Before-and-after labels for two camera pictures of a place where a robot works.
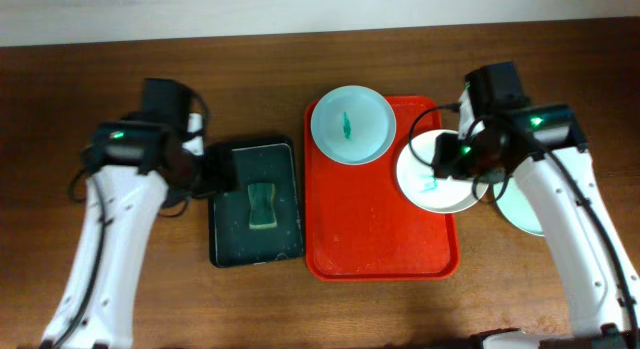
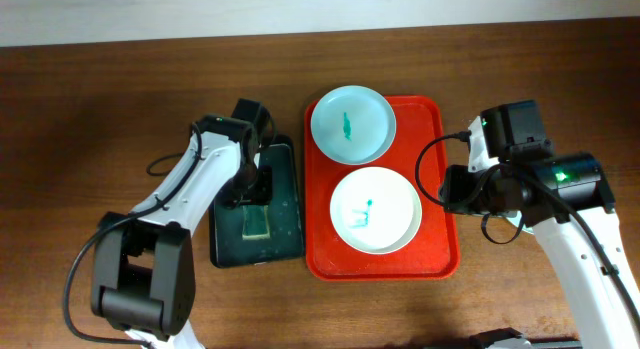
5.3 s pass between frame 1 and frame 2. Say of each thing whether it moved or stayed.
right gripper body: moved
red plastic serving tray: stayed
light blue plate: stayed
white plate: moved
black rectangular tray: stayed
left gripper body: moved
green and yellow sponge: moved
